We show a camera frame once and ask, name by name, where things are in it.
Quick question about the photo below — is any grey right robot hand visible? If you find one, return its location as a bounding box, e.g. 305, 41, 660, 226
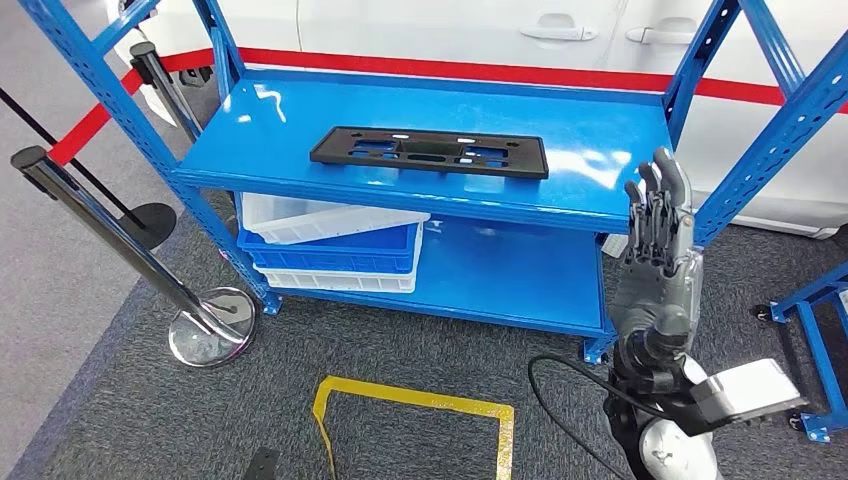
608, 146, 706, 364

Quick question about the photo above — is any black plastic panel part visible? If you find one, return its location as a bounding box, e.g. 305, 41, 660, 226
309, 125, 550, 181

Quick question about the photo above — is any blue metal shelf rack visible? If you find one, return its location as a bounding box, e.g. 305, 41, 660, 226
18, 0, 848, 366

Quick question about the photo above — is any blue wheeled metal rack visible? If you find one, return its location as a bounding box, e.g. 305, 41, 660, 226
755, 261, 848, 444

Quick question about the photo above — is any yellow floor tape square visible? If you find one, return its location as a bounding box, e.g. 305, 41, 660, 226
311, 375, 516, 480

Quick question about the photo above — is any red barrier belt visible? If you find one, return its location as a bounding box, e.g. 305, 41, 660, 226
47, 66, 146, 167
158, 46, 848, 115

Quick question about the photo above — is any white plastic bin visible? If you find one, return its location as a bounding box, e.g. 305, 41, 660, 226
253, 248, 422, 295

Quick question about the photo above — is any blue plastic bin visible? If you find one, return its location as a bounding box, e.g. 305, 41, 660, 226
237, 221, 425, 274

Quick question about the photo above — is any white car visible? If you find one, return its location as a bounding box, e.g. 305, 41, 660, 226
105, 0, 848, 241

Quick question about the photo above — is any black camera cable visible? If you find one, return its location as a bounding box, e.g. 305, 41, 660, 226
527, 354, 670, 480

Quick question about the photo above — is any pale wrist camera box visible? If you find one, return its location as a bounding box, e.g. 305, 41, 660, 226
688, 358, 811, 437

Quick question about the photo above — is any black stanchion post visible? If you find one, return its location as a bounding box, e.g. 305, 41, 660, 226
0, 86, 179, 252

